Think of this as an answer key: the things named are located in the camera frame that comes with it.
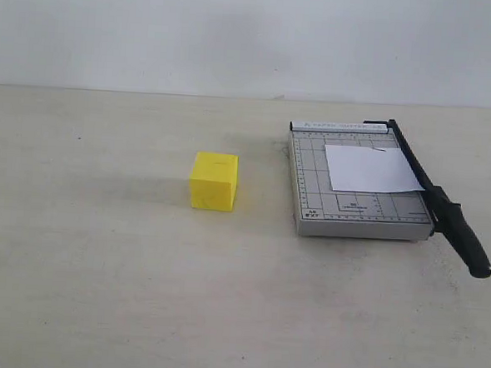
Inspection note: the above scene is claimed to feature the yellow foam cube block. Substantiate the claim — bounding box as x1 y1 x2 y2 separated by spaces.
189 152 239 212

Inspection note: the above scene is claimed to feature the white paper sheet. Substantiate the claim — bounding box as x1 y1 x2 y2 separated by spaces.
325 145 423 193

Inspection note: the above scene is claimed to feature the black cutter blade lever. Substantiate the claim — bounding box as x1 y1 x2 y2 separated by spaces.
364 119 491 279

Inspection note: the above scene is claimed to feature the grey paper cutter base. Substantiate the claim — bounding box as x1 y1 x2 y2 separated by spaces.
289 121 434 241

